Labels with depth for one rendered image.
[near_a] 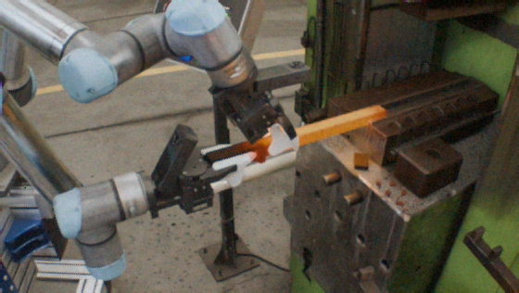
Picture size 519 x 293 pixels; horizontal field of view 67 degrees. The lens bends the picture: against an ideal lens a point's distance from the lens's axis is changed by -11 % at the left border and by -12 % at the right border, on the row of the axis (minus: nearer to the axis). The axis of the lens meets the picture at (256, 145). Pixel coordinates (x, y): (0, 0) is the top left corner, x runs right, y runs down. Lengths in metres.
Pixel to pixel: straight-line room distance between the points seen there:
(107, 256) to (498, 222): 0.76
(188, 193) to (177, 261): 1.21
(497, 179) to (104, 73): 0.74
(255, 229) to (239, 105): 1.38
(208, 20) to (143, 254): 1.51
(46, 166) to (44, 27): 0.25
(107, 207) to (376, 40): 0.77
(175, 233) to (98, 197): 1.37
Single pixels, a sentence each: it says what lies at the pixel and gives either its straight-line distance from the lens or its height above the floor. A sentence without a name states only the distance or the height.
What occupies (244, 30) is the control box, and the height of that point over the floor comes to 1.07.
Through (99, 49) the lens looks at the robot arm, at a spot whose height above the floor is 1.25.
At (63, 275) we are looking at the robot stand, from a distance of 1.72.
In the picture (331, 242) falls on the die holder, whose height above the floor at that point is 0.67.
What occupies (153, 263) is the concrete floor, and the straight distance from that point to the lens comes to 1.96.
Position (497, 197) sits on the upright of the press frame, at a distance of 0.94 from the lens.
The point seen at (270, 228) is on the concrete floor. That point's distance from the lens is 2.06.
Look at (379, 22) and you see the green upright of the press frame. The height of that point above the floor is 1.12.
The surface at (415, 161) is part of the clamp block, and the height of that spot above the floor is 0.98.
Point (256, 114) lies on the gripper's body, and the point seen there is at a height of 1.10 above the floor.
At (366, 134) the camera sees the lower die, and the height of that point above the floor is 0.96.
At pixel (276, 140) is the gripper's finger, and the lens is 0.79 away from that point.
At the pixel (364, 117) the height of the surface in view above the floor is 1.01.
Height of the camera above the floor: 1.47
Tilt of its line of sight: 35 degrees down
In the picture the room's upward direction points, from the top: straight up
